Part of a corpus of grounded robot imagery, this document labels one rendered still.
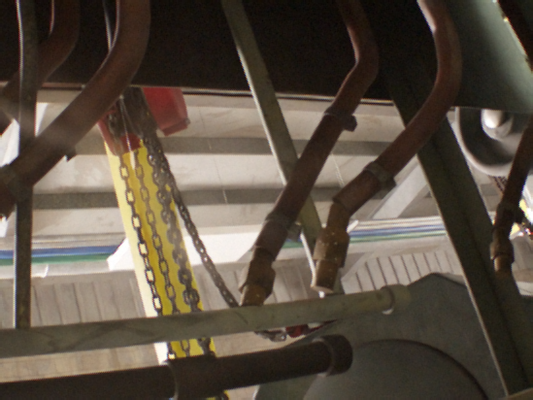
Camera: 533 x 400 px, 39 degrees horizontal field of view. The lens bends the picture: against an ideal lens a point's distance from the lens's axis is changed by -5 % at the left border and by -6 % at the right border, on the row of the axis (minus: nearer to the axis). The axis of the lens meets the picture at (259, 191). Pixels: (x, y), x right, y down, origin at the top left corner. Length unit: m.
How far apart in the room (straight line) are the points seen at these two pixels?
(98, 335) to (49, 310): 10.66
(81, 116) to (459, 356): 0.67
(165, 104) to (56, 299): 10.01
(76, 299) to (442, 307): 10.46
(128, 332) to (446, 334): 0.58
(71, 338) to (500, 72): 0.87
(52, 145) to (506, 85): 0.85
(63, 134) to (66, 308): 10.80
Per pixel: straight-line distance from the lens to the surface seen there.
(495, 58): 1.27
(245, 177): 10.50
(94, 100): 0.54
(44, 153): 0.54
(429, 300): 1.08
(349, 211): 0.69
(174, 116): 1.39
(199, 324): 0.61
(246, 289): 0.65
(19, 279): 0.55
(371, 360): 1.11
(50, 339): 0.56
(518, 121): 1.86
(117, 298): 11.61
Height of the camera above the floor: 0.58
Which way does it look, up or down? 23 degrees up
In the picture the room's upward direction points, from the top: 18 degrees counter-clockwise
